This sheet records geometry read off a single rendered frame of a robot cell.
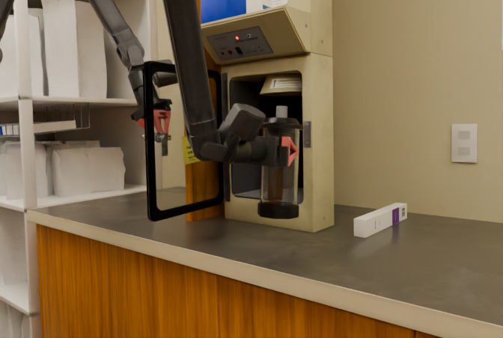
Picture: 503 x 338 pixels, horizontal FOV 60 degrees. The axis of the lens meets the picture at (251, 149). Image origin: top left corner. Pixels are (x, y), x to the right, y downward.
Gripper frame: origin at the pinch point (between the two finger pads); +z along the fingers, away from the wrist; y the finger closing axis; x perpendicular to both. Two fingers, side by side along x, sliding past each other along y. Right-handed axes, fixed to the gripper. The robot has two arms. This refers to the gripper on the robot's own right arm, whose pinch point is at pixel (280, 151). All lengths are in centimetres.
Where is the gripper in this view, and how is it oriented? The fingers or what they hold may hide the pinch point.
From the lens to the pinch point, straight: 107.9
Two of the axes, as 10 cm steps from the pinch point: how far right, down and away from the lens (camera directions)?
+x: -0.3, 10.0, 0.1
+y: -7.8, -0.3, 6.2
